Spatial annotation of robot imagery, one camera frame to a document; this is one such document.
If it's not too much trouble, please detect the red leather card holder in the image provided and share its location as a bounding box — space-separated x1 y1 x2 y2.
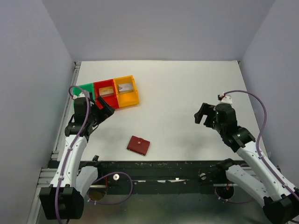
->
127 136 150 156

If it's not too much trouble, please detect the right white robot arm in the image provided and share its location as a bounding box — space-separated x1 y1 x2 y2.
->
194 103 299 224

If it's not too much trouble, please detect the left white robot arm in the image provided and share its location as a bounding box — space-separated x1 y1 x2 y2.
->
39 97 114 222

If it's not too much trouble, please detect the gold card stack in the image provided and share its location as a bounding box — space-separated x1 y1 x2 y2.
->
99 86 114 97

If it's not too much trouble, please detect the silver card stack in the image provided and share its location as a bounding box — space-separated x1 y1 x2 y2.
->
118 83 134 94

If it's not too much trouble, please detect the yellow plastic bin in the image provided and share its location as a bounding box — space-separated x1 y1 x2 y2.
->
113 76 139 108

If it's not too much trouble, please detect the green plastic bin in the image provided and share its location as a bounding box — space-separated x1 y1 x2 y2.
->
72 83 95 100

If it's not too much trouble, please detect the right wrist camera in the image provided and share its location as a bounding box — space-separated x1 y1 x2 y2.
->
217 94 233 105

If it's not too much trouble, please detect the aluminium frame rail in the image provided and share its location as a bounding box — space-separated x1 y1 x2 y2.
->
36 61 82 189

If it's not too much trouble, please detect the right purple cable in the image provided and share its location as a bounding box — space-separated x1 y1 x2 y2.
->
214 90 299 224

